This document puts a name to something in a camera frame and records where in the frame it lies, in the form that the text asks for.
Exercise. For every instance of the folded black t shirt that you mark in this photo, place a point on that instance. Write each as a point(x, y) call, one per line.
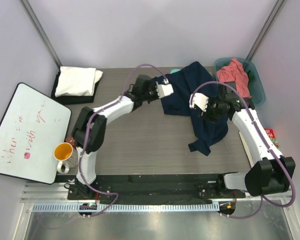
point(71, 100)

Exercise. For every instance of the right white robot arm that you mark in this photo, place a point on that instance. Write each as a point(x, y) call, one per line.
point(271, 172)

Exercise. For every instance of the small red brown block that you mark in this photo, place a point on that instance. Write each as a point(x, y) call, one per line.
point(71, 141)

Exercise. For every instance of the folded white t shirt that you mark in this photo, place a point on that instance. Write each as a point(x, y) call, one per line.
point(77, 81)

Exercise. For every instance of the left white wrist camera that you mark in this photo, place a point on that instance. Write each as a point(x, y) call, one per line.
point(164, 90)

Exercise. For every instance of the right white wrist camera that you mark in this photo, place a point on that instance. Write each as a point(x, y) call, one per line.
point(198, 100)

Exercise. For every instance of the white mug orange inside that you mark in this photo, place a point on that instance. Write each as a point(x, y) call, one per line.
point(67, 157)

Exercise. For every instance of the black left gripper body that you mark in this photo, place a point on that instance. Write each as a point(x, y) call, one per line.
point(151, 94)

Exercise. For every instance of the red storey house book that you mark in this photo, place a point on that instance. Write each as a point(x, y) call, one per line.
point(271, 134)

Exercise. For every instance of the white dry-erase board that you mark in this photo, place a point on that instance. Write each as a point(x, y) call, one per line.
point(32, 126)

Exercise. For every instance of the teal instruction mat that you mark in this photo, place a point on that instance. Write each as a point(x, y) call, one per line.
point(174, 71)

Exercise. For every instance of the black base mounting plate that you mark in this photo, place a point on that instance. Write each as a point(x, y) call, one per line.
point(153, 189)

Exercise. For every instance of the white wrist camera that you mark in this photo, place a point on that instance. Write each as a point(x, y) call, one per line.
point(164, 90)
point(198, 100)

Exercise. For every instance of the perforated white cable duct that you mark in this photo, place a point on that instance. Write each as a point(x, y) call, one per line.
point(83, 207)

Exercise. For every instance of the pink crumpled t shirt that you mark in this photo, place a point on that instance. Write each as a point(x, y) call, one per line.
point(242, 89)

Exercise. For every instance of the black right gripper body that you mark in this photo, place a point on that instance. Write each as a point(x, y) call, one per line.
point(214, 111)

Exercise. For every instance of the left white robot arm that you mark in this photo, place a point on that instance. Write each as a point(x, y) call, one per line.
point(90, 128)

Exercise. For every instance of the green t shirt in bin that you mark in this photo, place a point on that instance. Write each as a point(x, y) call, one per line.
point(252, 75)

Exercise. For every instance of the teal plastic bin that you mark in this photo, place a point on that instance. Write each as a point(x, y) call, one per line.
point(255, 86)

